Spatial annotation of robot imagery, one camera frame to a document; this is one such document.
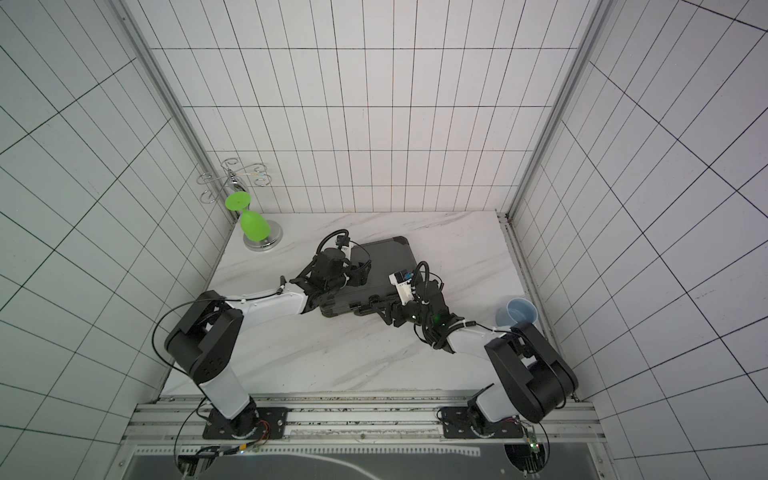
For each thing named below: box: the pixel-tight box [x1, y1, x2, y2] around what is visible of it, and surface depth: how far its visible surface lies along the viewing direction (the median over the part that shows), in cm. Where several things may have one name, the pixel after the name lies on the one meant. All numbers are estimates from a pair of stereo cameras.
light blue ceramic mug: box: [496, 298, 538, 328], surface depth 89 cm
